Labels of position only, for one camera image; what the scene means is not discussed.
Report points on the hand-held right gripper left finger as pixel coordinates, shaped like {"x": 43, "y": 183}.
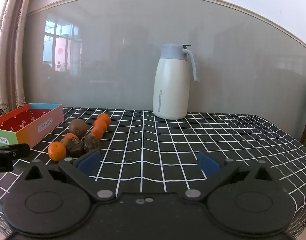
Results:
{"x": 89, "y": 162}

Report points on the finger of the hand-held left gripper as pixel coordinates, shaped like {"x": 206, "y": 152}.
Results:
{"x": 16, "y": 150}

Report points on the white and blue thermos jug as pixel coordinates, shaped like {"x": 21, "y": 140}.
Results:
{"x": 169, "y": 87}

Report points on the brown kiwi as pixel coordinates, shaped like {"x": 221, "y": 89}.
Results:
{"x": 77, "y": 128}

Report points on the colourful cardboard box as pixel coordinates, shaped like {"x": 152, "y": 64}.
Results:
{"x": 30, "y": 127}

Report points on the dark brown shrivelled fruit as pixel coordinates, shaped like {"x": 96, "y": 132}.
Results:
{"x": 92, "y": 142}
{"x": 75, "y": 147}

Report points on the beige lace curtain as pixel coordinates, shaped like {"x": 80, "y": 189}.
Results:
{"x": 7, "y": 55}

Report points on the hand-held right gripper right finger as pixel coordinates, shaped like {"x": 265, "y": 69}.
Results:
{"x": 208, "y": 164}

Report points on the black checked tablecloth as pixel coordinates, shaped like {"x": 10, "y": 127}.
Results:
{"x": 168, "y": 142}

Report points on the partly brown mandarin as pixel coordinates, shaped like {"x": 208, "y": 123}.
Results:
{"x": 63, "y": 142}

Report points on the orange mandarin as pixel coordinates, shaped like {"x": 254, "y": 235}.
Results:
{"x": 104, "y": 118}
{"x": 100, "y": 125}
{"x": 71, "y": 136}
{"x": 57, "y": 151}
{"x": 97, "y": 132}

